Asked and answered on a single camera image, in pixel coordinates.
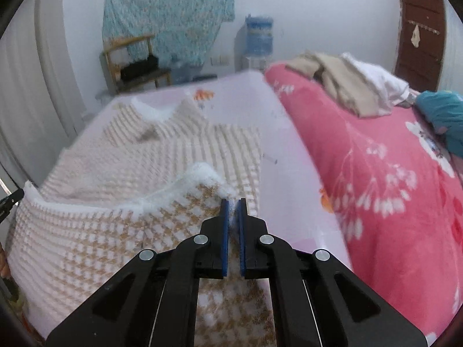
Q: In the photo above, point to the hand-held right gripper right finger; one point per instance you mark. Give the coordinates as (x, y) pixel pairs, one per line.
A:
(242, 238)

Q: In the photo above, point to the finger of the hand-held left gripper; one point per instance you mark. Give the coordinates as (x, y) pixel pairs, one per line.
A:
(11, 201)

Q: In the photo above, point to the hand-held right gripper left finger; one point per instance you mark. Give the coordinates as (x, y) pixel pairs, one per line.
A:
(224, 238)

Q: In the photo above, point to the beige white checked coat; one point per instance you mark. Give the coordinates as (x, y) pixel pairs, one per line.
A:
(108, 217)

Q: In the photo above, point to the beige clothes pile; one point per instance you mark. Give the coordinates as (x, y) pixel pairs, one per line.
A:
(343, 83)

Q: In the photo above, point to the person's left hand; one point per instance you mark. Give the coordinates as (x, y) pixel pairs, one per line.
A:
(3, 260)

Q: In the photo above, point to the bed with pale pink sheet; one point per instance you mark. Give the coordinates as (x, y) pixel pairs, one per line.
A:
(285, 173)

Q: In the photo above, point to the pink floral blanket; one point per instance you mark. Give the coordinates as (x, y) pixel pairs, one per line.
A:
(390, 195)

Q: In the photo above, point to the wooden chair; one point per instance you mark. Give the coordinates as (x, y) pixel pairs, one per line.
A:
(144, 79)

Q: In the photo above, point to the white water dispenser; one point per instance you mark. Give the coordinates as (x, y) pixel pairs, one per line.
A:
(241, 56)

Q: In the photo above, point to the black bag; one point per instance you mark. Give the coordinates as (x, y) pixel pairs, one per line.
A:
(139, 69)

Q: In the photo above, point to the white garment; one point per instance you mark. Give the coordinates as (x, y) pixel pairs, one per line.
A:
(379, 79)

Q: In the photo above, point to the teal floral hanging cloth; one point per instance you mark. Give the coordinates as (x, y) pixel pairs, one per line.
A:
(170, 11)

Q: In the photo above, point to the teal garment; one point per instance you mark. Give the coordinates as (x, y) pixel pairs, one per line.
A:
(445, 115)

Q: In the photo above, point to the brown door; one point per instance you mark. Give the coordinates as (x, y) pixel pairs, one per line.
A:
(423, 65)

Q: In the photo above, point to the white item hanging on door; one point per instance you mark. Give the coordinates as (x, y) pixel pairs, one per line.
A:
(416, 38)

